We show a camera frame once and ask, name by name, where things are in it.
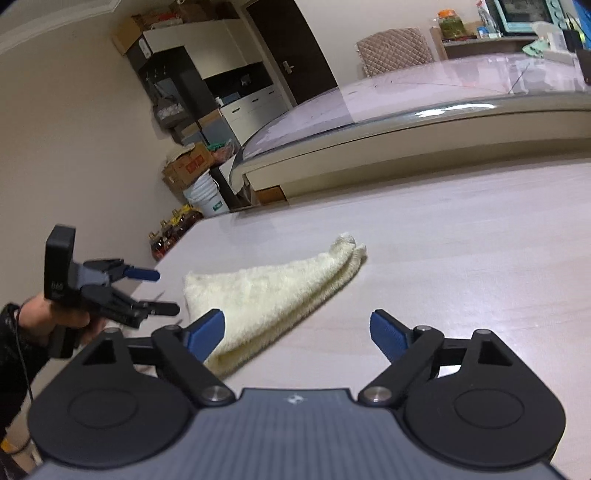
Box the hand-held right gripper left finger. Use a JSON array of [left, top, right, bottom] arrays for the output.
[[82, 308, 235, 407]]

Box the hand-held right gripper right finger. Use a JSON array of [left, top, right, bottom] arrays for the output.
[[358, 310, 509, 407]]

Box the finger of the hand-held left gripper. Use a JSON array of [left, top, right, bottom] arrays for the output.
[[81, 285, 181, 329], [84, 258, 161, 282]]

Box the pale yellow towel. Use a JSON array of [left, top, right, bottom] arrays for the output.
[[183, 233, 368, 380]]

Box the person's left forearm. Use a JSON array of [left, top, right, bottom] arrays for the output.
[[0, 302, 51, 435]]

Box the person's left hand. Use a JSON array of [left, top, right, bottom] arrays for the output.
[[19, 295, 110, 348]]

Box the cluster of oil bottles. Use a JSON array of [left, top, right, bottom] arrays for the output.
[[148, 205, 204, 261]]

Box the white plastic bucket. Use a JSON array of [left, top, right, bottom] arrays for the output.
[[183, 173, 232, 219]]

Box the large printed cardboard box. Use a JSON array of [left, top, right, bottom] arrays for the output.
[[161, 143, 215, 195]]

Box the red plastic bag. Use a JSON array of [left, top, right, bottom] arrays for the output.
[[208, 141, 237, 163]]

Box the grey blue carton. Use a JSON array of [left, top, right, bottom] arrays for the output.
[[203, 121, 237, 149]]

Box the grey hanging bag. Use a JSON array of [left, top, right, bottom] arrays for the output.
[[152, 95, 187, 129]]

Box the flat brown carton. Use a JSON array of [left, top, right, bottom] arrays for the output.
[[198, 109, 226, 134]]

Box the beige glass-topped dining table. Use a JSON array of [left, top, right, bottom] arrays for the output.
[[228, 48, 591, 206]]

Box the black and white cabinet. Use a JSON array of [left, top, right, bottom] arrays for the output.
[[124, 18, 294, 148]]

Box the small cardboard box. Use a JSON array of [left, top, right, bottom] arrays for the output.
[[112, 14, 145, 56]]

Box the dark wooden door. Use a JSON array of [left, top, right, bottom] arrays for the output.
[[245, 0, 340, 107]]

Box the quilted beige chair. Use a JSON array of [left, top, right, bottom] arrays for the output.
[[355, 25, 437, 78]]

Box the wooden shelf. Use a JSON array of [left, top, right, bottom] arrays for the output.
[[429, 25, 541, 61]]

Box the orange-lidded pickle jar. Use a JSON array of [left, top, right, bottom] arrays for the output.
[[436, 9, 467, 40]]

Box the white power strip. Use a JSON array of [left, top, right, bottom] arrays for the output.
[[545, 48, 580, 65]]

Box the white charger block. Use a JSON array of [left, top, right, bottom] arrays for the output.
[[533, 21, 568, 49]]

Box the teal toaster oven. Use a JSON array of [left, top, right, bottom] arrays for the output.
[[492, 0, 573, 35]]

